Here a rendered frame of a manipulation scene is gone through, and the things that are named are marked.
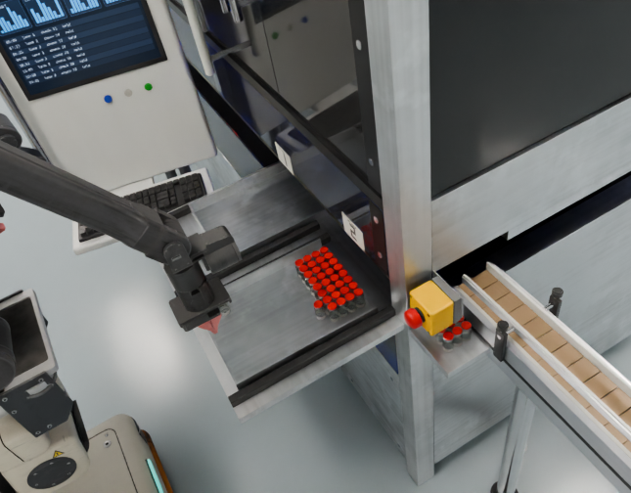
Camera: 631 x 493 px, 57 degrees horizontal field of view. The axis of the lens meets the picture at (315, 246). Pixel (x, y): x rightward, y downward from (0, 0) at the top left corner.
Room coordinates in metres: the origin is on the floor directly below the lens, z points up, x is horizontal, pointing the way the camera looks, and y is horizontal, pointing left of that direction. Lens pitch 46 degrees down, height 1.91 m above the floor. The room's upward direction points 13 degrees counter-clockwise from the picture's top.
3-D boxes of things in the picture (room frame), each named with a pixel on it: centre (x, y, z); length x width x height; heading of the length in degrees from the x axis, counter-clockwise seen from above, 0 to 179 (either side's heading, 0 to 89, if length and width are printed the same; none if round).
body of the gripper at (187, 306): (0.70, 0.23, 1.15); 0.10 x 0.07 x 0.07; 110
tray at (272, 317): (0.83, 0.10, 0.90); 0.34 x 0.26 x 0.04; 110
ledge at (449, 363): (0.67, -0.25, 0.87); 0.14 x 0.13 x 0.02; 110
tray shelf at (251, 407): (1.00, 0.12, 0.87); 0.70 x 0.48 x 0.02; 20
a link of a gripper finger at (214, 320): (0.70, 0.24, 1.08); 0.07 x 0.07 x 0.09; 20
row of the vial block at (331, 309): (0.86, 0.02, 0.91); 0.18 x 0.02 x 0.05; 20
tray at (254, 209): (1.18, 0.11, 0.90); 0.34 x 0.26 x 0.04; 110
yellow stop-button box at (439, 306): (0.67, -0.20, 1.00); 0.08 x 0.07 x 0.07; 110
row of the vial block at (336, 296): (0.86, 0.00, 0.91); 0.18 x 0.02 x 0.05; 20
